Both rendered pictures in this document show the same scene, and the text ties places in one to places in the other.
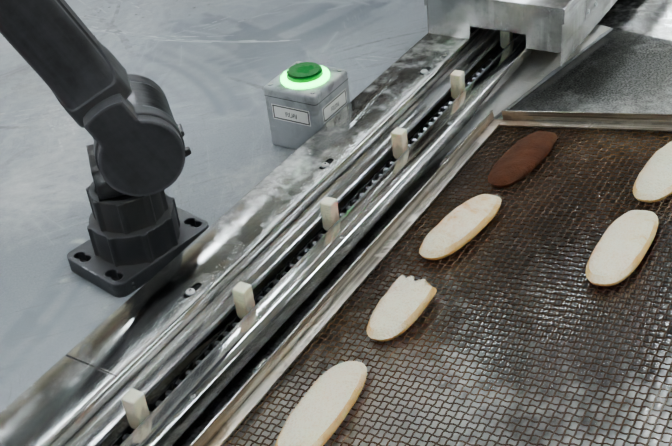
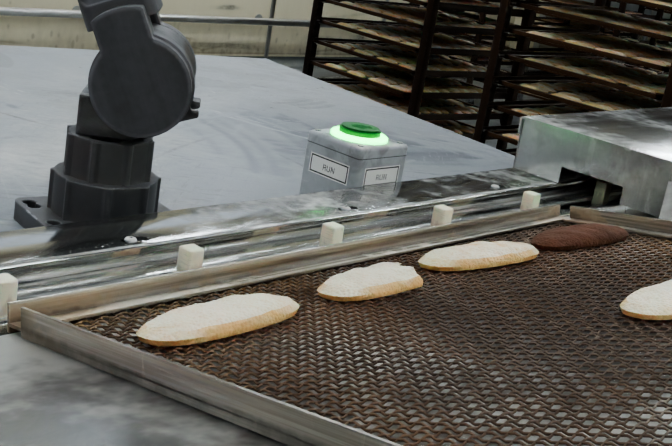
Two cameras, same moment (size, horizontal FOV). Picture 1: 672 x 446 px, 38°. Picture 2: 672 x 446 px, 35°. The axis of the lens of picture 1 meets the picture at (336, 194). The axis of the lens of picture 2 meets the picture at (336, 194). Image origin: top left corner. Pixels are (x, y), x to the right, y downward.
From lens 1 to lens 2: 0.28 m
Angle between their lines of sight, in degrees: 19
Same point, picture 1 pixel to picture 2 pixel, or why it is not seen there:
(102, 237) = (62, 179)
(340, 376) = (261, 296)
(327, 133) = (361, 192)
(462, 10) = (558, 146)
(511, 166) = (563, 232)
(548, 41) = (647, 200)
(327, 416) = (223, 315)
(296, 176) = (308, 206)
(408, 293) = (386, 270)
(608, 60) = not seen: outside the picture
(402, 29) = not seen: hidden behind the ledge
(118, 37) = not seen: hidden behind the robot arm
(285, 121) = (320, 176)
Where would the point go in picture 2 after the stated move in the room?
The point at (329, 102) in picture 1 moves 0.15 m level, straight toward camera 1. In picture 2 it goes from (376, 167) to (355, 208)
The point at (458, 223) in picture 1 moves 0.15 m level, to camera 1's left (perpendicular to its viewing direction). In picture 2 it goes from (477, 248) to (252, 203)
